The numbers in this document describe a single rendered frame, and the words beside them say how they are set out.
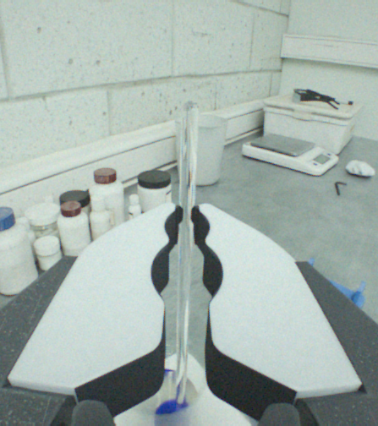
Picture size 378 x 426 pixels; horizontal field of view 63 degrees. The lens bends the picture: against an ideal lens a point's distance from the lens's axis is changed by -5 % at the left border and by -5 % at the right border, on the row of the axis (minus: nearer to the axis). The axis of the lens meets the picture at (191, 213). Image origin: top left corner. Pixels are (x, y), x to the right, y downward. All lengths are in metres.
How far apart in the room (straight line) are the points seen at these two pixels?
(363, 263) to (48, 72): 0.65
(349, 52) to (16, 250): 1.33
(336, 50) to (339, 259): 1.04
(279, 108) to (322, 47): 0.41
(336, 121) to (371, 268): 0.64
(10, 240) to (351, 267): 0.52
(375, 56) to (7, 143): 1.27
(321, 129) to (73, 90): 0.79
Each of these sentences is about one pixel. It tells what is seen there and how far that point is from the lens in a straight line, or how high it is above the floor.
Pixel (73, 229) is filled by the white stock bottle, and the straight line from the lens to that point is 0.52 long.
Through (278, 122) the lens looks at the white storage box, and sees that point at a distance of 1.20.
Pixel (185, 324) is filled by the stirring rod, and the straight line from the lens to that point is 0.16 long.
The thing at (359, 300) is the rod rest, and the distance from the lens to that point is 0.51.
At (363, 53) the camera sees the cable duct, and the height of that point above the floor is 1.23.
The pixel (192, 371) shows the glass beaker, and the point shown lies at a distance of 0.22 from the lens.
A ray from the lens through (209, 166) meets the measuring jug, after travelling 0.77.
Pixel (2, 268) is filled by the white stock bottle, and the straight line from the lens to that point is 0.48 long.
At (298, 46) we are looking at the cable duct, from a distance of 1.53.
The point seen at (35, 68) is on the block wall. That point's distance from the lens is 0.65.
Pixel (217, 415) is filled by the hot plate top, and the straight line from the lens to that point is 0.26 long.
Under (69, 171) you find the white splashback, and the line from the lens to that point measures 0.67.
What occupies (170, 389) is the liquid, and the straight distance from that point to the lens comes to 0.23.
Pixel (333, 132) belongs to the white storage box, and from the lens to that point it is 1.15.
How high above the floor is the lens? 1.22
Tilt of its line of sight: 29 degrees down
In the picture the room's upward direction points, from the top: 3 degrees clockwise
